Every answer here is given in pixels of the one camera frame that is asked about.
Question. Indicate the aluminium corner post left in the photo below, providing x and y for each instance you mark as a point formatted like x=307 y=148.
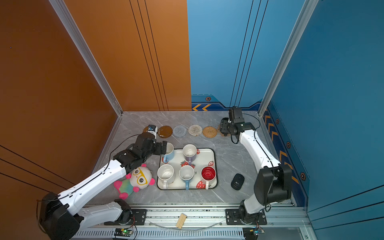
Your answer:
x=75 y=34

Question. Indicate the black computer mouse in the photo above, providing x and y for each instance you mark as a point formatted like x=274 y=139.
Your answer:
x=237 y=182

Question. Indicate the light blue mug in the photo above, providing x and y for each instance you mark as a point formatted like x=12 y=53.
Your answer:
x=186 y=173
x=169 y=153

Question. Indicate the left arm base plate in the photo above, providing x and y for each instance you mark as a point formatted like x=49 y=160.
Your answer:
x=138 y=216

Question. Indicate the red inside white mug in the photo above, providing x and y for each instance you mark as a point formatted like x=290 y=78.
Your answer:
x=208 y=175

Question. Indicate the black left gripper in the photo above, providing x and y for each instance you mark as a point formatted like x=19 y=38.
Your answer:
x=159 y=150

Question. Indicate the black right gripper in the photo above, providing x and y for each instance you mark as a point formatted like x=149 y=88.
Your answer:
x=223 y=125

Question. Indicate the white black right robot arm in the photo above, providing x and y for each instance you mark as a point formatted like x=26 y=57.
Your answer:
x=274 y=180

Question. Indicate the dark brown glossy coaster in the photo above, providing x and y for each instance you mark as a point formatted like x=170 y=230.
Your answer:
x=165 y=132

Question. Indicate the purple mug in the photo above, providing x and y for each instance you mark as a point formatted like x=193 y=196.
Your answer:
x=190 y=153

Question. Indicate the colourful plush toy with glasses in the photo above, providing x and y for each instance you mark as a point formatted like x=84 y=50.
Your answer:
x=139 y=179

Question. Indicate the green circuit board left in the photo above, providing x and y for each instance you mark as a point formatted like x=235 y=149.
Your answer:
x=123 y=233

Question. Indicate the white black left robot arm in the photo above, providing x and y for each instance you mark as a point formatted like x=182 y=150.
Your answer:
x=61 y=216

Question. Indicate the small wooden block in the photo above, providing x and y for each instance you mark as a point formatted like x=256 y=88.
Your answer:
x=181 y=221

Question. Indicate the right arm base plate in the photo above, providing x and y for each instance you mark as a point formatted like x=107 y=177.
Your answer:
x=234 y=216

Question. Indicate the aluminium corner post right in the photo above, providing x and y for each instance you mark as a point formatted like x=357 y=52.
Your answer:
x=295 y=36

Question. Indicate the green circuit board right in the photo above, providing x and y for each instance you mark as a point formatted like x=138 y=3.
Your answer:
x=252 y=233

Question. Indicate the blue woven round coaster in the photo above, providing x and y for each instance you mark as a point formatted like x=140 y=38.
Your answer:
x=179 y=131

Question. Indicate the green circuit board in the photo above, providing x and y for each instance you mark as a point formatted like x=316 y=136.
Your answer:
x=252 y=233
x=123 y=233

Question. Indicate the white strawberry serving tray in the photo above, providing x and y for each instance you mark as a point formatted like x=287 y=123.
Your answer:
x=205 y=158

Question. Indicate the tan rattan round coaster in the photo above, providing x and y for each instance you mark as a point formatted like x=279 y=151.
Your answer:
x=209 y=132

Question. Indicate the aluminium corner post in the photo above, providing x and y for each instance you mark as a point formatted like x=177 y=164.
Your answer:
x=75 y=34
x=295 y=36

